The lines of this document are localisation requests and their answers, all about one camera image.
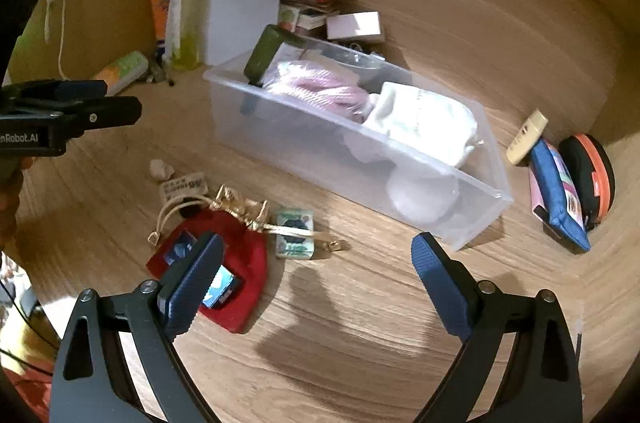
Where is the paper tag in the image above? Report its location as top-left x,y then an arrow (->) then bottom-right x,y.
159,173 -> 208,199

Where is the black orange round case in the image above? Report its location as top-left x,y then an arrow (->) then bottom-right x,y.
558,133 -> 616,231

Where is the person's left hand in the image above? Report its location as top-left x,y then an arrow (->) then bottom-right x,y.
0,156 -> 32,249

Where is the wooden desktop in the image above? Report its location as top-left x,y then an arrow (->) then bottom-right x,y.
10,0 -> 621,423

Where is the gold ribbon gift bag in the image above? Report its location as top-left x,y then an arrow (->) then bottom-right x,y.
147,186 -> 352,252

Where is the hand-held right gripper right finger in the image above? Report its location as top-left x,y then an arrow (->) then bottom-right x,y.
411,231 -> 583,423

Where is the small green white box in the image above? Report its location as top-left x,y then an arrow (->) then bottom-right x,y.
275,207 -> 317,261

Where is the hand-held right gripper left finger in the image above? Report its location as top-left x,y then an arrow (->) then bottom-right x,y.
50,231 -> 226,423

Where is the cream tube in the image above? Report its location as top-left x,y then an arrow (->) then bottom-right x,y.
506,109 -> 549,165

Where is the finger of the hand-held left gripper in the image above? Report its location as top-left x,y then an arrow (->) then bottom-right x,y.
0,79 -> 108,111
50,97 -> 142,139

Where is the red fabric pouch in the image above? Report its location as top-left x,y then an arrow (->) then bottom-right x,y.
146,208 -> 268,334

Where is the pink notebook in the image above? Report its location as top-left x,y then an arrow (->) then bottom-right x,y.
530,173 -> 548,224

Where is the white pink cardboard box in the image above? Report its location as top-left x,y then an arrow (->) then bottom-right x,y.
326,10 -> 386,44

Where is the dark green bottle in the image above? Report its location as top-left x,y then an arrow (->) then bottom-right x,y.
243,24 -> 303,86

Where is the translucent round container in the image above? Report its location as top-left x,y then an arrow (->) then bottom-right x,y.
386,163 -> 461,226

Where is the green liquid bottle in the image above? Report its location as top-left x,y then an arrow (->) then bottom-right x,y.
170,0 -> 206,71

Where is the small blue card packet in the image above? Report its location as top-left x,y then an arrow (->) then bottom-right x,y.
202,265 -> 246,311
165,230 -> 196,266

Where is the white cloth pouch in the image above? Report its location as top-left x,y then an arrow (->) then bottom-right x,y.
367,82 -> 483,169

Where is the illustrated small box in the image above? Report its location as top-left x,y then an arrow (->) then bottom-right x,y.
278,6 -> 303,35

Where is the clear plastic storage box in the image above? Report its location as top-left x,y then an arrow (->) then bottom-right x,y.
202,34 -> 515,252

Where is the pink cloth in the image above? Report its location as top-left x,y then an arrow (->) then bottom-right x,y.
262,62 -> 373,121

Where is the red cloth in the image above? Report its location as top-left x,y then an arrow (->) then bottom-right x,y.
10,373 -> 53,419

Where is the blue zip pouch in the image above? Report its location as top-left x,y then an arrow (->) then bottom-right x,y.
529,139 -> 592,252

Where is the white bowl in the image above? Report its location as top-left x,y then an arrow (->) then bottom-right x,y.
340,46 -> 386,71

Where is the orange green tube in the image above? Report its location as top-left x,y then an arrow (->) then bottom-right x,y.
90,50 -> 150,96

